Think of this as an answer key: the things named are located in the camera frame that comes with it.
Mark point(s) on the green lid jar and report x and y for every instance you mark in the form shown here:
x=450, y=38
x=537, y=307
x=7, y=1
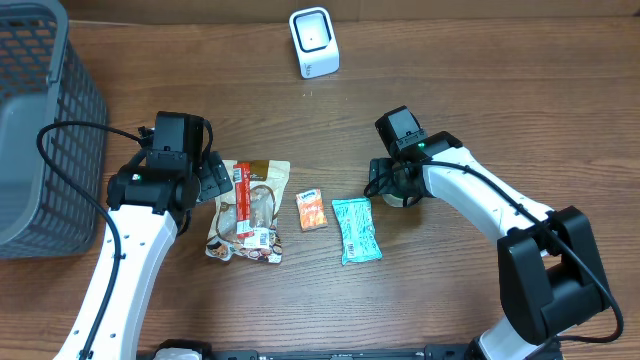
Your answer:
x=395, y=201

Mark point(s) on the orange small packet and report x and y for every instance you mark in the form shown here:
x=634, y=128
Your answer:
x=311, y=210

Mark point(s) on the red stick packet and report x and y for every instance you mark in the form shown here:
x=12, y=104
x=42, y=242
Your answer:
x=241, y=175

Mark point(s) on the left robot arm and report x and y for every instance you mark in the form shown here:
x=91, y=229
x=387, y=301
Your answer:
x=149, y=204

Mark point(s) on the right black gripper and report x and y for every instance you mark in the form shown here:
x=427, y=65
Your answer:
x=379, y=173

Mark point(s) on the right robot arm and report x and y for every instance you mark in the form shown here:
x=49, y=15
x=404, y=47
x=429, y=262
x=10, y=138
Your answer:
x=551, y=276

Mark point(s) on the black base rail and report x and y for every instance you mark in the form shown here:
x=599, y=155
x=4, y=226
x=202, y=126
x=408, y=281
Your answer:
x=187, y=349

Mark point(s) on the white barcode scanner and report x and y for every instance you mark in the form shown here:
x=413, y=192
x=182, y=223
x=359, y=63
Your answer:
x=315, y=42

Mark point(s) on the brown snack pouch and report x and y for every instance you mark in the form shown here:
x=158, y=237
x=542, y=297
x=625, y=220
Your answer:
x=268, y=179

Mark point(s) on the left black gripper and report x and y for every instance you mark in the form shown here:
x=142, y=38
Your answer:
x=216, y=175

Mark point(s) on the teal wipes packet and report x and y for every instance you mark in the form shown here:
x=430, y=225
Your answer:
x=357, y=230

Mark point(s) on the dark grey plastic basket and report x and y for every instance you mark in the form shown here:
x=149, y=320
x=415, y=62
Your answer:
x=50, y=107

